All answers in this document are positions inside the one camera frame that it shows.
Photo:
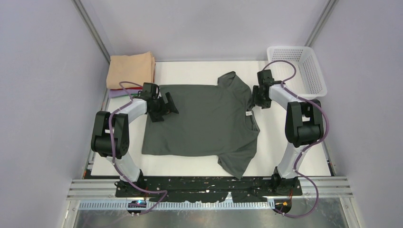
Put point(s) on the dark grey t-shirt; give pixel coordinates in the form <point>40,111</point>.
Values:
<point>211,120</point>

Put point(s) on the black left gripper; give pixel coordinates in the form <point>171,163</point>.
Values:
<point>162,107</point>

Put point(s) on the folded lavender t-shirt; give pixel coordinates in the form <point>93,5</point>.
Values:
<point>120,92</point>

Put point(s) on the folded beige t-shirt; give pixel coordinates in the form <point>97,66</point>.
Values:
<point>137,69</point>

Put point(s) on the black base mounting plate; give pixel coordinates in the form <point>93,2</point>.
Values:
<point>201,189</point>

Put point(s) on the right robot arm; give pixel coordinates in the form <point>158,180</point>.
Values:
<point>303,127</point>

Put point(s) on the white slotted cable duct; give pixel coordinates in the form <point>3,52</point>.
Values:
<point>143,205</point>

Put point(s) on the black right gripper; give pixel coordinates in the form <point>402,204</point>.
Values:
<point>261,96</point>

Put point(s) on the white plastic basket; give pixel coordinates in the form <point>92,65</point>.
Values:
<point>308,81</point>

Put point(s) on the aluminium frame rail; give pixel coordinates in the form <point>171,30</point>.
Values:
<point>326,187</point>

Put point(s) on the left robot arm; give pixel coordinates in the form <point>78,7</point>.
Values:
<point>110,135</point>

